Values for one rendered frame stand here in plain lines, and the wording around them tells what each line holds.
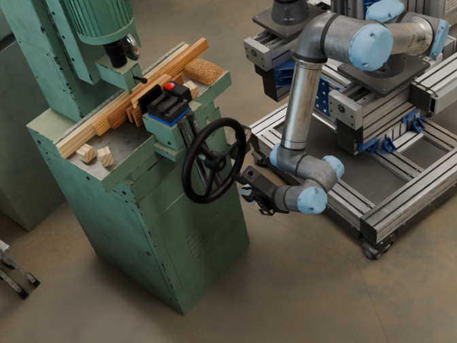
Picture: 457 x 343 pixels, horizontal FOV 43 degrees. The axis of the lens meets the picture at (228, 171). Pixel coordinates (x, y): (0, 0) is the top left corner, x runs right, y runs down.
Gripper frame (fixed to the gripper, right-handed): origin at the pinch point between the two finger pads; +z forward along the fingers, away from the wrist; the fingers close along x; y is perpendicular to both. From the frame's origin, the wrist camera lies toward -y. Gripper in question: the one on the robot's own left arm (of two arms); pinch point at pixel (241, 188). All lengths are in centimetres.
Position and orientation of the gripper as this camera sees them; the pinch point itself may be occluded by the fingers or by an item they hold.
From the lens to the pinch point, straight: 189.3
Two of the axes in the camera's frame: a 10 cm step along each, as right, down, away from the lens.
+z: -5.5, -0.3, 8.3
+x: 6.3, -6.7, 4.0
